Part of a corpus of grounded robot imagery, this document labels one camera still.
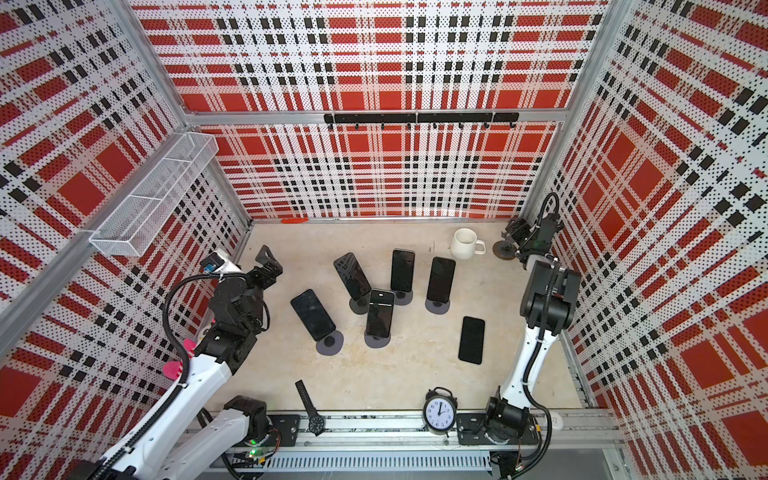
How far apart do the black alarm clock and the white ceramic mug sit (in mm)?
481

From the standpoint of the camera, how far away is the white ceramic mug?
1.07m

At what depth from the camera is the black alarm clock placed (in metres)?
0.74
